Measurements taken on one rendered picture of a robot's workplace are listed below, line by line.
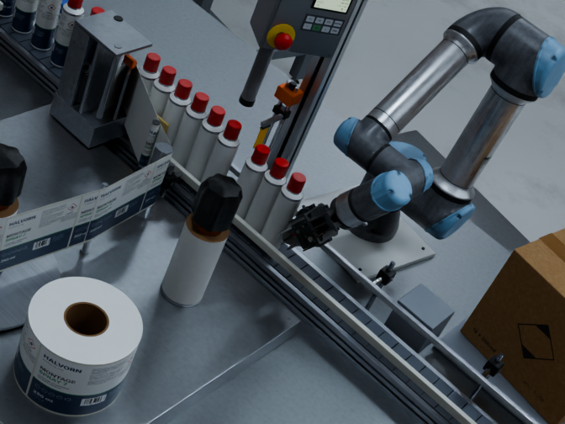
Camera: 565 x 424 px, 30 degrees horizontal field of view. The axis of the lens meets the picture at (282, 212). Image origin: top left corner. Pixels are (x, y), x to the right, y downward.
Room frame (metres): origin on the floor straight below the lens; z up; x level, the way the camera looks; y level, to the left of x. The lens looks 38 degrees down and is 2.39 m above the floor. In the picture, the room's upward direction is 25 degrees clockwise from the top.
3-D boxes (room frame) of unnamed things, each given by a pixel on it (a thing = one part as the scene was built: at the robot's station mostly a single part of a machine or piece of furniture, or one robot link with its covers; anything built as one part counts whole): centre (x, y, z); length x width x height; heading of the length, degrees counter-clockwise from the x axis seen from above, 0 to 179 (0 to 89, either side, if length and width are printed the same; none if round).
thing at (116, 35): (1.95, 0.50, 1.14); 0.14 x 0.11 x 0.01; 65
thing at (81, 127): (1.95, 0.50, 1.01); 0.14 x 0.13 x 0.26; 65
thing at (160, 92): (1.99, 0.36, 0.98); 0.05 x 0.05 x 0.20
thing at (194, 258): (1.57, 0.12, 1.03); 0.09 x 0.09 x 0.30
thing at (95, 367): (1.26, 0.23, 0.95); 0.20 x 0.20 x 0.14
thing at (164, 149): (1.74, 0.28, 0.97); 0.05 x 0.05 x 0.19
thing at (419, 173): (1.83, -0.19, 1.19); 0.11 x 0.11 x 0.08; 64
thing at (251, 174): (1.86, 0.09, 0.98); 0.05 x 0.05 x 0.20
